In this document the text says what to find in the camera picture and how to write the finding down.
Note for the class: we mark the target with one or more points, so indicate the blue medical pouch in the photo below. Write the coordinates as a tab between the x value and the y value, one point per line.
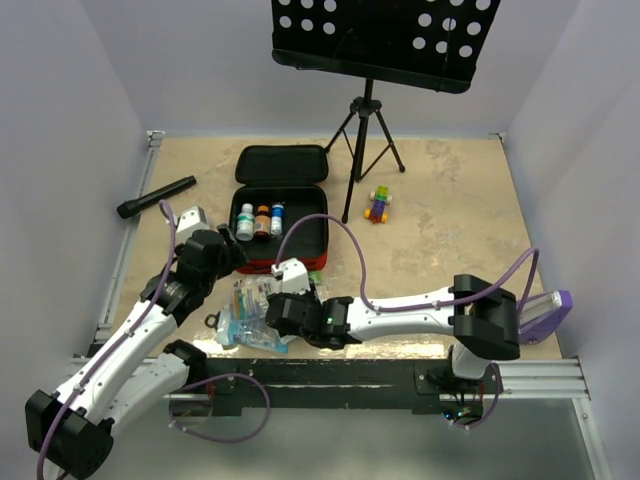
226	328

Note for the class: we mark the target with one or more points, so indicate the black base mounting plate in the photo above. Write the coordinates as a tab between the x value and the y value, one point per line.
419	386

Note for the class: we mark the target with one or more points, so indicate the bandage strips plastic bag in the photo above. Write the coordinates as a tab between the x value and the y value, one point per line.
249	300

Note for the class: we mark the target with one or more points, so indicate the purple white device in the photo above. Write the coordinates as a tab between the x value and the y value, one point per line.
541	316

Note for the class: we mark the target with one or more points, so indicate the black music stand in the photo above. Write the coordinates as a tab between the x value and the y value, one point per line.
433	45

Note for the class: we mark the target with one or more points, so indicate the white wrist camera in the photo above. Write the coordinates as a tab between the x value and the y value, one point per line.
292	275
190	221

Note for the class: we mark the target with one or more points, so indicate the brown medicine bottle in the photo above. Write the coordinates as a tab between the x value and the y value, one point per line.
262	222

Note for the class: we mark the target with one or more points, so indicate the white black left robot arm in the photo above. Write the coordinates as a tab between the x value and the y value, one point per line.
73	426

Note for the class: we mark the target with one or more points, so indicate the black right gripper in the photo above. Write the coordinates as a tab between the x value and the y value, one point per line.
310	296

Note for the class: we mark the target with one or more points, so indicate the white green medicine bottle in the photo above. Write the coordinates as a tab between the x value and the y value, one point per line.
245	223

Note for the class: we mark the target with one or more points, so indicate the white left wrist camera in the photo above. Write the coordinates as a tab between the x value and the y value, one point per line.
190	221

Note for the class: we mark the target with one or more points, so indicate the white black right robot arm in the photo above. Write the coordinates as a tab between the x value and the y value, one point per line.
482	317

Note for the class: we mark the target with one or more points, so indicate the red black medicine kit case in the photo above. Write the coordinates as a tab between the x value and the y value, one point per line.
286	179

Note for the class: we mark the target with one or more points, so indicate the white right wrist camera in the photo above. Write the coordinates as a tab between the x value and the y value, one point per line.
292	275

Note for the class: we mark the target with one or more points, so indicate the aluminium frame rail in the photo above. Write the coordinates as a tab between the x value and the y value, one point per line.
110	305

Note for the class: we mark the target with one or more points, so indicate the green pill blister pack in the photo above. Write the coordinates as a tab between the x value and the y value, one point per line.
315	277

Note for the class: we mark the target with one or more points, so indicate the colourful toy block car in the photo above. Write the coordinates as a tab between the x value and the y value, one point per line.
380	199

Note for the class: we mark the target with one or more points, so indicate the white gauze plastic bag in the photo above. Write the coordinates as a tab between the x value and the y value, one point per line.
257	334

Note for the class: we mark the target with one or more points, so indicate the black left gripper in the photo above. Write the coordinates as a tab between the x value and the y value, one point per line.
232	256

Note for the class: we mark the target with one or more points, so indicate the black flashlight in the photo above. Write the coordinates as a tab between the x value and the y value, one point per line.
133	207

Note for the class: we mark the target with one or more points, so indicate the white blue medicine bottle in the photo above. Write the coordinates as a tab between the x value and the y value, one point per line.
276	223

